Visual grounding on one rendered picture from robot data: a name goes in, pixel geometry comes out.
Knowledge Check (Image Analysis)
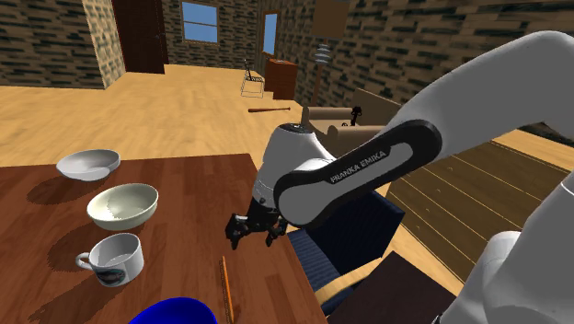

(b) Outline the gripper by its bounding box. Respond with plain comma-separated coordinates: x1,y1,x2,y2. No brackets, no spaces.
225,197,289,250

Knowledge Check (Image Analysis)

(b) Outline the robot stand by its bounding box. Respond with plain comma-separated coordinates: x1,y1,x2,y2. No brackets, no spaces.
327,250,457,324

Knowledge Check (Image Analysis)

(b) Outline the cream bowl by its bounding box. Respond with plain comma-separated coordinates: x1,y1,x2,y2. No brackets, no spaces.
86,182,160,232

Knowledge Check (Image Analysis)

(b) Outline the dark brown door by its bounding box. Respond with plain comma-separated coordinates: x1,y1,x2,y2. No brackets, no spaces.
110,0,170,75

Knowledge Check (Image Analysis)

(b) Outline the tan sofa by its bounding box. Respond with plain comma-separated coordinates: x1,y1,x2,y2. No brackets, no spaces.
300,87,403,156

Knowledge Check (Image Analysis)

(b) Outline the blue bowl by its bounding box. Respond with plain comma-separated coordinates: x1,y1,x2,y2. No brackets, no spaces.
129,296,219,324

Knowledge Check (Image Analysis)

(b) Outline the floor lamp with brown shade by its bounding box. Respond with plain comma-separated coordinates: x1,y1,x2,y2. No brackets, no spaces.
310,0,351,109

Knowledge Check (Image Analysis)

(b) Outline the wire frame chair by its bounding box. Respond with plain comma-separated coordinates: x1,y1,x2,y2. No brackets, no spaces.
240,59,266,98

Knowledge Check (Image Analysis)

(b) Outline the orange pencil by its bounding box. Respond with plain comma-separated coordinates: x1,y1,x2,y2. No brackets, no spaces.
218,255,235,324

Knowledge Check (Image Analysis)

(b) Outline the white mug with dark print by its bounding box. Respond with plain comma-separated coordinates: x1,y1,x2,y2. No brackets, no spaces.
75,232,145,288

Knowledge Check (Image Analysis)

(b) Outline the brown wooden dresser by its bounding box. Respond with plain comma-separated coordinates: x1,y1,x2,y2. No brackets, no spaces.
263,58,299,100

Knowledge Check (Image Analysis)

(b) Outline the brown wooden table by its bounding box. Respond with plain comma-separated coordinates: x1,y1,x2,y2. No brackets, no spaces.
0,153,328,324

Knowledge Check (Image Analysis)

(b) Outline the wide window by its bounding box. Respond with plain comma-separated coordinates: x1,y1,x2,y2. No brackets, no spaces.
179,0,221,45

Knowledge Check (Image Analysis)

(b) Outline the shallow white bowl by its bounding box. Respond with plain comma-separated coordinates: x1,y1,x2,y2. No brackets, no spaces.
55,148,121,182

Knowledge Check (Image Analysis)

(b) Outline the narrow window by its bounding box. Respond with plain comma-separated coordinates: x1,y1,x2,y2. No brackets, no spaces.
261,10,280,57

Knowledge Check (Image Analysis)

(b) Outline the dark blue armchair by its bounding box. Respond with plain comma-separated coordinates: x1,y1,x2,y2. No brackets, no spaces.
286,190,406,316

